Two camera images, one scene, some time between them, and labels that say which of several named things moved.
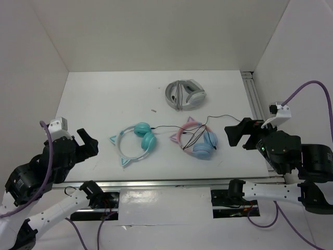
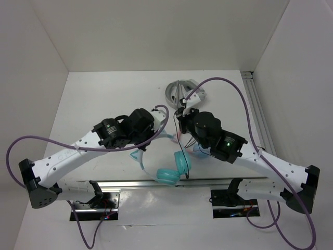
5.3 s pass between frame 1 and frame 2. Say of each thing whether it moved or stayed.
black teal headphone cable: moved
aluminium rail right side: stayed
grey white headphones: stayed
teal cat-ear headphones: moved
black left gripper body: moved
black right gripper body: moved
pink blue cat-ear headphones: stayed
